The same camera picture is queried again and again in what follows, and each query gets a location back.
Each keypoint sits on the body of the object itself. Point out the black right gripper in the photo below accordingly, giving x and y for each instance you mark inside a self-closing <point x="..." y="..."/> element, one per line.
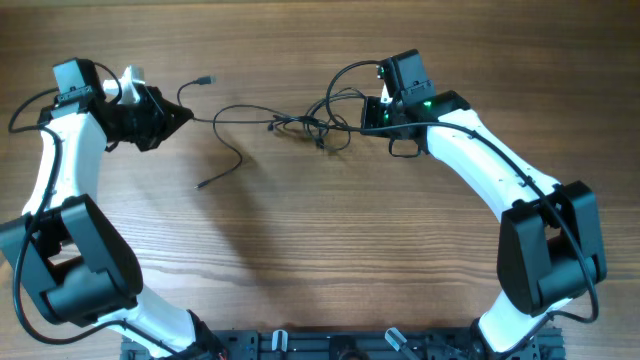
<point x="373" y="117"/>

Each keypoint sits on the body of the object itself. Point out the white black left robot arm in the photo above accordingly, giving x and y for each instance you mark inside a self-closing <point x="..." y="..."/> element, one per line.
<point x="66" y="256"/>

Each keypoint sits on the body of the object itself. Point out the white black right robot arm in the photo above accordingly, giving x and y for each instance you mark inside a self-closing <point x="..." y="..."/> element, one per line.
<point x="550" y="242"/>

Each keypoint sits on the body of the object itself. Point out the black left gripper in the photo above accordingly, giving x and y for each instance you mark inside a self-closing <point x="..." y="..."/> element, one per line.
<point x="151" y="118"/>

